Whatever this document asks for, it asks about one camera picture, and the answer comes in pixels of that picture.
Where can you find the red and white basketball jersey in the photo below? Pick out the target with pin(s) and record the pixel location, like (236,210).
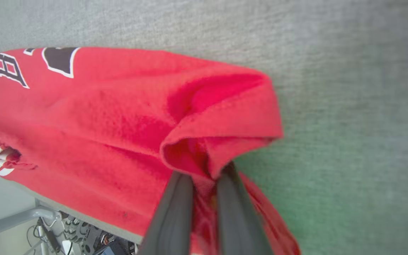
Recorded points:
(101,124)

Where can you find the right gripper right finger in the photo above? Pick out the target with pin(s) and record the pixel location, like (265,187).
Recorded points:
(237,219)

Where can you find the grey fabric sofa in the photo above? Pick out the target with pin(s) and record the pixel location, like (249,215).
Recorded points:
(349,88)

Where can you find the grey metal tube stand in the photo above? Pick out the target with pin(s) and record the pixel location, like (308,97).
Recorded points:
(20,216)

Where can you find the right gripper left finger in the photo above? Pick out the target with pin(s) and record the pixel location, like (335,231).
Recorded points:
(172,219)

